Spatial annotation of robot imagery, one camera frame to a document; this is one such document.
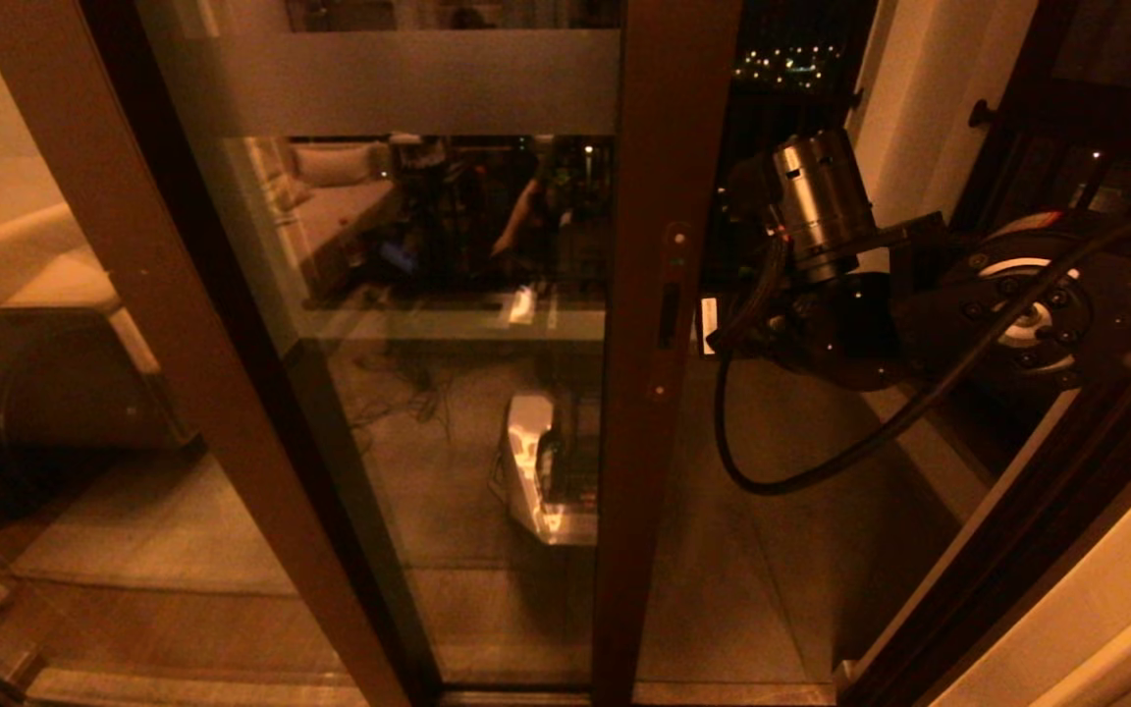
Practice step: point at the metal door floor track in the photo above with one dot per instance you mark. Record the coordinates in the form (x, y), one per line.
(526, 697)

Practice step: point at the dark stone window sill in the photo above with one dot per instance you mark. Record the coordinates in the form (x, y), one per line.
(929, 452)

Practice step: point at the brown framed sliding glass door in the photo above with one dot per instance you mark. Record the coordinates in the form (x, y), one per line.
(673, 118)

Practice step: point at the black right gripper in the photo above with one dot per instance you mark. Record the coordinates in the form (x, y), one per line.
(732, 324)

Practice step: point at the dark brown door jamb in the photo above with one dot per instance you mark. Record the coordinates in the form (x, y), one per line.
(1007, 599)

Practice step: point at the fixed brown door frame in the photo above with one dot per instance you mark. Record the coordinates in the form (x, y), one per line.
(178, 295)

